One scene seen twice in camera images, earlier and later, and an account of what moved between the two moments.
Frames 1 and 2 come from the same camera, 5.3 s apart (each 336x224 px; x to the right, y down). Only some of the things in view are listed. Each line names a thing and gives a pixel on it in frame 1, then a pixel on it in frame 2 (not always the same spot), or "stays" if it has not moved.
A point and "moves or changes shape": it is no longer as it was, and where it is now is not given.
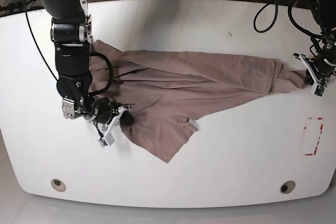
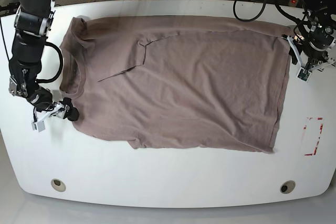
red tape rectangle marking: (320, 132) stays
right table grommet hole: (287, 187) stays
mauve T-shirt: (167, 91) moves or changes shape
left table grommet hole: (58, 184) stays
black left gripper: (94, 109) → (40, 97)
